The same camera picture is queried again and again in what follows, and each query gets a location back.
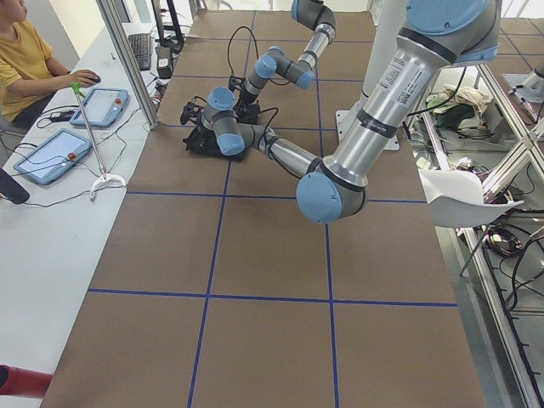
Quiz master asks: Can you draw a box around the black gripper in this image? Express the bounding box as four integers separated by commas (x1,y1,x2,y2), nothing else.
195,126,218,147
236,89,259,111

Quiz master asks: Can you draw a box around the black printed t-shirt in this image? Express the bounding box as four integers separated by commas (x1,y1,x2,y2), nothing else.
183,109,264,162

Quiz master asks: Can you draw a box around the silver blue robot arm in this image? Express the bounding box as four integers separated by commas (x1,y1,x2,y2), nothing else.
235,1,337,113
195,1,502,224

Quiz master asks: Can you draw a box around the black box with label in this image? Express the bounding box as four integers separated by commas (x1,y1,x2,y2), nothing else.
155,46,173,79

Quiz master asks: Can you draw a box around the far blue teach pendant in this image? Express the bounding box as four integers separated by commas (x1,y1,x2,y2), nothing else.
76,88,129,128

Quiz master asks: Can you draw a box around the blue teach pendant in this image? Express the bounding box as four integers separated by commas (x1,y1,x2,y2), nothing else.
13,129,92,185
76,88,129,128

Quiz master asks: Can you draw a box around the metal stand with green tip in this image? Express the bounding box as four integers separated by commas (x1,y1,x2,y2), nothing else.
71,82,127,203

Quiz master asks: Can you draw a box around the black keyboard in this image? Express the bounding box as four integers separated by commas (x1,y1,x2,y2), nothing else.
127,33,152,71

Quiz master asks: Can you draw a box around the near blue teach pendant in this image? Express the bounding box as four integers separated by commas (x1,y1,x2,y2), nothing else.
13,129,92,185

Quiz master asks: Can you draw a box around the person in yellow shirt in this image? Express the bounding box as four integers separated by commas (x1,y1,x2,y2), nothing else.
1,1,100,130

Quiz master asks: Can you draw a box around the pile of cloths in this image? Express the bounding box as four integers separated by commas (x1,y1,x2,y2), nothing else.
425,84,493,130

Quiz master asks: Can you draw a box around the white curved chair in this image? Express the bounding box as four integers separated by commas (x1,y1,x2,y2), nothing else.
418,169,524,228

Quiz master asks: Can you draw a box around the red cylinder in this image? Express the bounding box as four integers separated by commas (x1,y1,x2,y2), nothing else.
1,365,53,399

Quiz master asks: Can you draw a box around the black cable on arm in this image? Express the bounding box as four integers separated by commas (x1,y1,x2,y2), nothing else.
227,25,263,80

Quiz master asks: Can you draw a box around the aluminium frame post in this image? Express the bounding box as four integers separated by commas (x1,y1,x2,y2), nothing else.
96,0,159,130

